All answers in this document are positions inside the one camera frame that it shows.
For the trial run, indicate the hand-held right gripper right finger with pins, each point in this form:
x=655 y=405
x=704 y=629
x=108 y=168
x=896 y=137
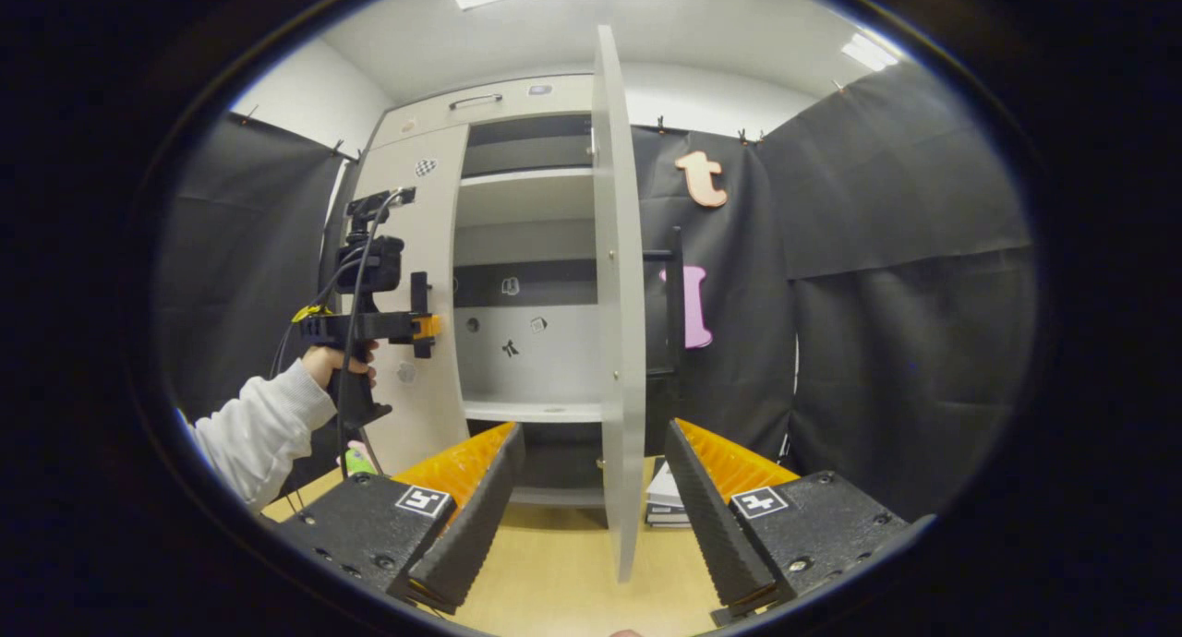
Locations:
x=716 y=526

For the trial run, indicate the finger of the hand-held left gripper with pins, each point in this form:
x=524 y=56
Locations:
x=428 y=326

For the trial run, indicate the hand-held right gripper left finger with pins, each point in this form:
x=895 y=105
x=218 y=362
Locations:
x=471 y=517

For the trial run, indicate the grey shoe cabinet door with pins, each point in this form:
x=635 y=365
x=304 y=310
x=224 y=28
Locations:
x=619 y=295
x=439 y=406

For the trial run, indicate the grey double-door shoe cabinet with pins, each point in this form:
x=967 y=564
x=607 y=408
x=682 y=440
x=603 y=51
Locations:
x=545 y=222

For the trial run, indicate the grey cabinet shelf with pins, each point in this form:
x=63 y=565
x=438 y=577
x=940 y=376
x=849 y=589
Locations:
x=526 y=198
x=526 y=410

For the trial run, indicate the stack of booklets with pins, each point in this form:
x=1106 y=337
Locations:
x=667 y=503

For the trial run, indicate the green pink soft toy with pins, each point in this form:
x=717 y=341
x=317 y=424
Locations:
x=358 y=460

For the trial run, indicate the small ceiling light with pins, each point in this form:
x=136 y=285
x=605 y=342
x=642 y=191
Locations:
x=870 y=53

